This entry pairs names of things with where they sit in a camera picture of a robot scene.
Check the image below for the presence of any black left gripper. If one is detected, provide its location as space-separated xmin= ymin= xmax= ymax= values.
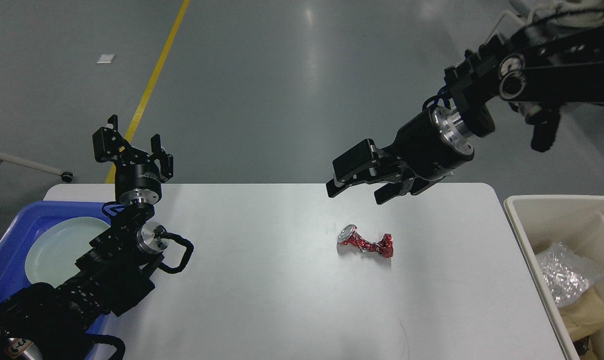
xmin=92 ymin=114 xmax=174 ymax=206

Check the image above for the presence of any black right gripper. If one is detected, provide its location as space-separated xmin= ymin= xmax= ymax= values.
xmin=325 ymin=105 xmax=475 ymax=205

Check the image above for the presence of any crushed red can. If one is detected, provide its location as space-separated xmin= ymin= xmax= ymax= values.
xmin=337 ymin=224 xmax=395 ymax=259

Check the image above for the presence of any light green plate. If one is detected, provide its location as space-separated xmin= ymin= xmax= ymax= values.
xmin=24 ymin=216 xmax=109 ymax=287

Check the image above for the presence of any aluminium foil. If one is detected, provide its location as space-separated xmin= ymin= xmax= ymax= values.
xmin=535 ymin=241 xmax=604 ymax=308

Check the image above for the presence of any brown paper bag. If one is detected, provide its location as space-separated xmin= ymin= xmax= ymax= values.
xmin=559 ymin=288 xmax=604 ymax=342

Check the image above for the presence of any clear plastic wrapper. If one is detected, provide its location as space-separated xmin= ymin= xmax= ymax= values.
xmin=572 ymin=335 xmax=592 ymax=358

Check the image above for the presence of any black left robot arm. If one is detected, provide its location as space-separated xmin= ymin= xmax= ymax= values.
xmin=0 ymin=114 xmax=194 ymax=360

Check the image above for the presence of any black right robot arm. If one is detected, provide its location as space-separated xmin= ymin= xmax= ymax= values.
xmin=325 ymin=7 xmax=604 ymax=205

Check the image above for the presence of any white floor marker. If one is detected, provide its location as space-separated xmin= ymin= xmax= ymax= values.
xmin=96 ymin=54 xmax=116 ymax=65

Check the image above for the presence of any blue plastic tray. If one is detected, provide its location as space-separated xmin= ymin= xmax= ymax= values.
xmin=0 ymin=200 xmax=120 ymax=336

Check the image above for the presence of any beige plastic bin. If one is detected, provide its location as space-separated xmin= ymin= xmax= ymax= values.
xmin=504 ymin=194 xmax=604 ymax=360

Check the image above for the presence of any white office chair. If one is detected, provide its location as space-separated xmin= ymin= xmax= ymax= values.
xmin=484 ymin=0 xmax=604 ymax=44

